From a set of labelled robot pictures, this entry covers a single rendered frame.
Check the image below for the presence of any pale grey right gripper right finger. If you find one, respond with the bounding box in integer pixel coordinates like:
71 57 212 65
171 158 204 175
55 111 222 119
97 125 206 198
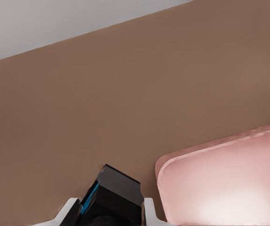
143 197 173 226

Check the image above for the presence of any pink storage box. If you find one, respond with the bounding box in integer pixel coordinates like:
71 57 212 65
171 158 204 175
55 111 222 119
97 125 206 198
154 119 270 226

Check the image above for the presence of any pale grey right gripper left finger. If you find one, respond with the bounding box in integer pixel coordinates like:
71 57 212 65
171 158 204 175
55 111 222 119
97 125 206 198
33 197 83 226

